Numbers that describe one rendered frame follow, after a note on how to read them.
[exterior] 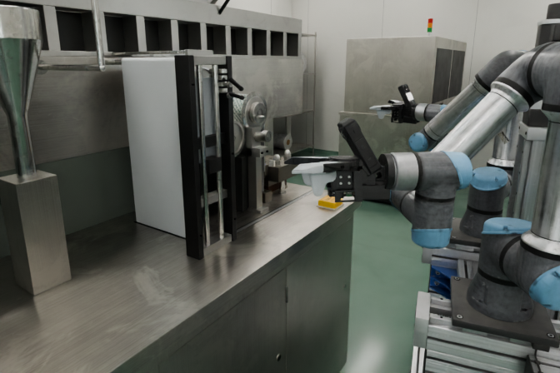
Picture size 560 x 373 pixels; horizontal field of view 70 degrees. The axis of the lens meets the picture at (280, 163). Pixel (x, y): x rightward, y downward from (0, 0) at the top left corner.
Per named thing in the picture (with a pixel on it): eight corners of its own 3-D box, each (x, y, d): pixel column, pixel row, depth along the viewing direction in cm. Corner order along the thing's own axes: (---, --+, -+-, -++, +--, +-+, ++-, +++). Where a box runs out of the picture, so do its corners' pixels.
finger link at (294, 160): (284, 185, 84) (324, 188, 79) (283, 156, 84) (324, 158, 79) (292, 182, 87) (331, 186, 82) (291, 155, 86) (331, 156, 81)
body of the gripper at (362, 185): (331, 202, 74) (395, 201, 75) (332, 156, 73) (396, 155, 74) (323, 195, 81) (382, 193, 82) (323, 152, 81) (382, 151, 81)
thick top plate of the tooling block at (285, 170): (278, 182, 155) (278, 167, 154) (202, 168, 177) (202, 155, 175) (299, 173, 168) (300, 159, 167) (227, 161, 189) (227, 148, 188)
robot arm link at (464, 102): (526, 67, 124) (417, 161, 157) (537, 66, 132) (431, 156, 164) (499, 41, 129) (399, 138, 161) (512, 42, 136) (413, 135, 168)
